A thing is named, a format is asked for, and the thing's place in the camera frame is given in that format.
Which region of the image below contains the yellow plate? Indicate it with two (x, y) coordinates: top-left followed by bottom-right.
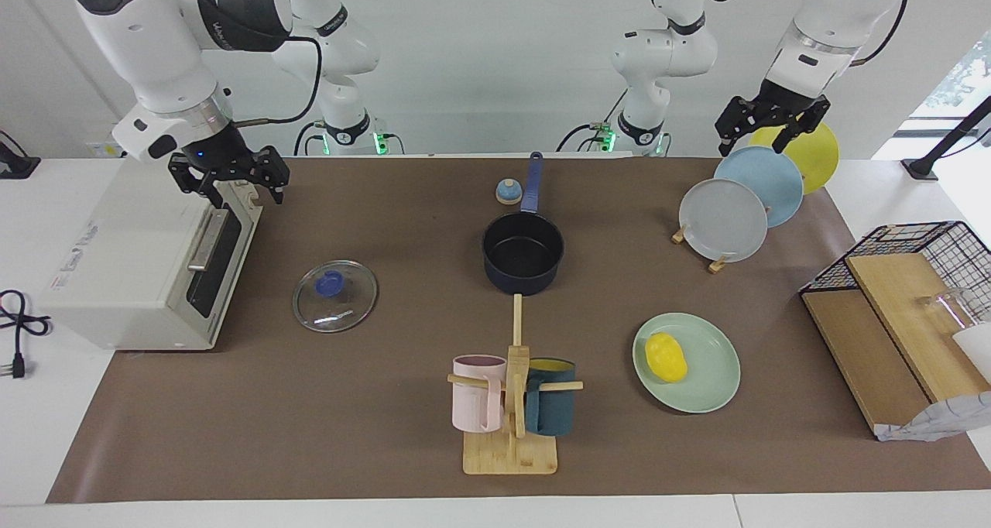
(749, 118), (840, 196)

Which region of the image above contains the black slanted stand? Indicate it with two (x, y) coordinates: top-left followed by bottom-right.
(900, 94), (991, 182)

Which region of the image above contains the brown table mat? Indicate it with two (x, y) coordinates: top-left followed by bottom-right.
(45, 156), (991, 504)

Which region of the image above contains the pink mug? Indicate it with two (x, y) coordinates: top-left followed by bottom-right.
(451, 355), (508, 434)

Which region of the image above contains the glass lid blue knob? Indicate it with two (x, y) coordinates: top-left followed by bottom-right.
(293, 259), (379, 334)

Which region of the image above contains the wooden plate rack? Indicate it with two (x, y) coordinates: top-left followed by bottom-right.
(670, 222), (732, 274)

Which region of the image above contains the grey plate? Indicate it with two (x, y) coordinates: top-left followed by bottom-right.
(678, 178), (769, 264)

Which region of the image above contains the dark blue pot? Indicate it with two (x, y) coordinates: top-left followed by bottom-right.
(482, 152), (566, 297)

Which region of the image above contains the light wooden board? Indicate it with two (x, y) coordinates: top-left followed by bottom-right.
(845, 252), (991, 403)

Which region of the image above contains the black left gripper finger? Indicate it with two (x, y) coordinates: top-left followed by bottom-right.
(782, 98), (831, 156)
(716, 98), (763, 157)

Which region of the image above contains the white toaster oven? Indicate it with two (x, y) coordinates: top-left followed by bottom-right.
(39, 155), (264, 352)

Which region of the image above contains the black stand base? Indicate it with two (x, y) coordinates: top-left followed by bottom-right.
(0, 129), (41, 180)

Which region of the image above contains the wooden mug rack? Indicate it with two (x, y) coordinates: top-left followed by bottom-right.
(447, 294), (584, 476)

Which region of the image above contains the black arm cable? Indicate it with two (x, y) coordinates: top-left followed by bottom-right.
(848, 0), (930, 66)
(232, 36), (323, 126)

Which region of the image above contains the light green plate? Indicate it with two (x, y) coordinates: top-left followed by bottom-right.
(633, 313), (742, 414)

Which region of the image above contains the black power cord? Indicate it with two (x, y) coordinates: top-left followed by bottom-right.
(0, 290), (53, 380)

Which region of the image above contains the brown wooden board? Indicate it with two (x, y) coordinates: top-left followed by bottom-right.
(801, 290), (934, 436)

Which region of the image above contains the light blue plate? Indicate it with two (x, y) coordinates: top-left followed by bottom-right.
(713, 146), (804, 228)

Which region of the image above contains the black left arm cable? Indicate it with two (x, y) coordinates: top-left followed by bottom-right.
(848, 0), (930, 66)

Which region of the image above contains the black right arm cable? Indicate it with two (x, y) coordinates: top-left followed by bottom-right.
(232, 36), (323, 126)

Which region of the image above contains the clear glass cup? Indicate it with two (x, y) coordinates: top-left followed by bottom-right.
(917, 288), (986, 337)

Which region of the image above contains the dark teal mug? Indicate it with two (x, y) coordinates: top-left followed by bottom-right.
(524, 358), (578, 437)

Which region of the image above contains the white cup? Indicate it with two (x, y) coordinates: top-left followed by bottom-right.
(952, 323), (991, 382)

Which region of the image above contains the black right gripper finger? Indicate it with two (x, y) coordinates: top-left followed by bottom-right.
(169, 155), (227, 207)
(252, 147), (291, 205)

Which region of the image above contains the black wire basket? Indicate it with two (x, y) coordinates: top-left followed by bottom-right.
(799, 221), (991, 327)

